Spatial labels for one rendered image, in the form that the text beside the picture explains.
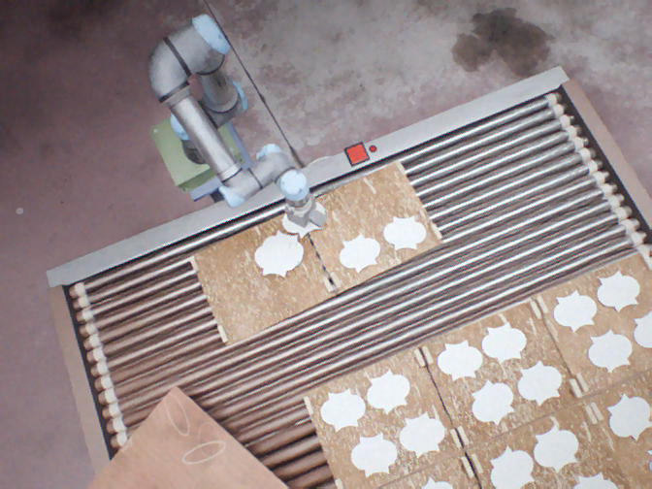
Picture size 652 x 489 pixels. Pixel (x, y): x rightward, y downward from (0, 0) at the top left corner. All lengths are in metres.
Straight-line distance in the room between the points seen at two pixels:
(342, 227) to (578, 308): 0.84
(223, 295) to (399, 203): 0.70
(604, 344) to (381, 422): 0.77
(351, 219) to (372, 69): 1.55
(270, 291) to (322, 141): 1.40
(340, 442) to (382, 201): 0.84
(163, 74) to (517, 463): 1.54
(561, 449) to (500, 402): 0.23
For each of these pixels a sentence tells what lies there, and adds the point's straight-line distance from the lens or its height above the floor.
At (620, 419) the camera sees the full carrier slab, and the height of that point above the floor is 0.95.
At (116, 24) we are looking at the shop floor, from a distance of 3.89.
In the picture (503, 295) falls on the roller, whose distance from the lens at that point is 2.02.
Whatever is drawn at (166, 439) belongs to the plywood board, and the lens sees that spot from 1.90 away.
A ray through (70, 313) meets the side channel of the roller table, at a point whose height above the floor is 0.95.
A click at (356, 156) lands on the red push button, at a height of 0.93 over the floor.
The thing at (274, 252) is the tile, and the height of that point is 0.98.
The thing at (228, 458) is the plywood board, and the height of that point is 1.04.
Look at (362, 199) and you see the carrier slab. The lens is 2.04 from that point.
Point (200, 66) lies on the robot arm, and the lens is 1.63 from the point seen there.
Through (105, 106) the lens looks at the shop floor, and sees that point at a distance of 3.61.
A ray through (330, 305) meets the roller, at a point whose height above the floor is 0.92.
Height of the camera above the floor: 2.84
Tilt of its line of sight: 73 degrees down
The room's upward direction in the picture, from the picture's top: 11 degrees counter-clockwise
